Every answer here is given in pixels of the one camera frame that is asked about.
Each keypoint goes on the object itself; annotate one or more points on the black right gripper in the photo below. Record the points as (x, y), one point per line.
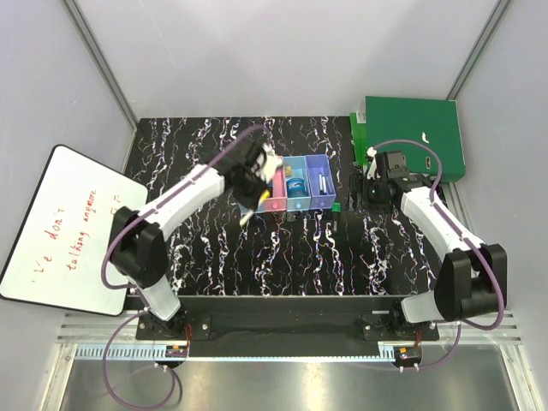
(359, 183)

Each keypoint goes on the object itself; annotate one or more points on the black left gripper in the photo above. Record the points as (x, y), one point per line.
(252, 201)

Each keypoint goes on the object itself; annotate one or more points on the yellow cap white marker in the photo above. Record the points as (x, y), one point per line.
(249, 213)

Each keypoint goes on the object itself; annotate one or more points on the pink bin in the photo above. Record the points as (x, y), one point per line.
(277, 201)

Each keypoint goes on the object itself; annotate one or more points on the green cap grey marker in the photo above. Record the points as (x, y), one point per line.
(335, 217)

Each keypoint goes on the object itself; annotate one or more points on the purple bin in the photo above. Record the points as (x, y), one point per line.
(319, 164)

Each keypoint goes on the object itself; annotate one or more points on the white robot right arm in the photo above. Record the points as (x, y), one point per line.
(471, 285)

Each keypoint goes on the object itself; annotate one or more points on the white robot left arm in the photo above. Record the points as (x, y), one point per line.
(137, 245)

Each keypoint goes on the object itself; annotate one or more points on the white whiteboard red writing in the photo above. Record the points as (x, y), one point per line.
(57, 255)

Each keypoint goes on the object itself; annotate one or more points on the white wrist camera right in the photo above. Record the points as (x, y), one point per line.
(372, 169)

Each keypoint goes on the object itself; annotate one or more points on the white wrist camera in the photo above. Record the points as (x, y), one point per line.
(372, 169)
(267, 163)

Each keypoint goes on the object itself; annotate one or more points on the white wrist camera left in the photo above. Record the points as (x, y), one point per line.
(267, 163)

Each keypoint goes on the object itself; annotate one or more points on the green ring binder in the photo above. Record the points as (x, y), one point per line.
(431, 122)

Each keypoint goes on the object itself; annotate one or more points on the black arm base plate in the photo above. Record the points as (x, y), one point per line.
(286, 327)

